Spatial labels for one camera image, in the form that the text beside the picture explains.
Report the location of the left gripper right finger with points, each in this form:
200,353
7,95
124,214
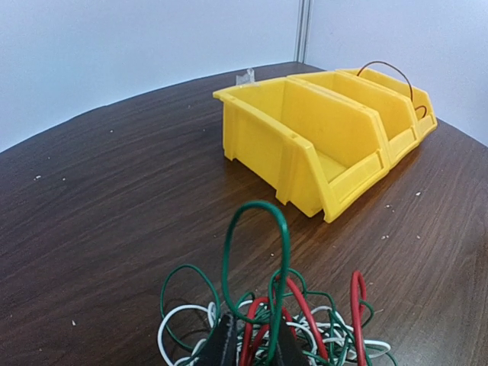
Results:
283,348

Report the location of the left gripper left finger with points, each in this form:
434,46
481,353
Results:
221,347

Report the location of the left yellow plastic bin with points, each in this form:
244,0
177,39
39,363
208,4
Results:
319,150

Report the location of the yellow plastic bin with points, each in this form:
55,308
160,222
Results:
425,121
319,150
394,109

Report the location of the middle yellow plastic bin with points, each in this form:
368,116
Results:
394,109

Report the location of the right yellow plastic bin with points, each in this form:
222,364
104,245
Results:
425,121

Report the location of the right aluminium frame post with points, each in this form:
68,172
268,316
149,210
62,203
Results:
305,11

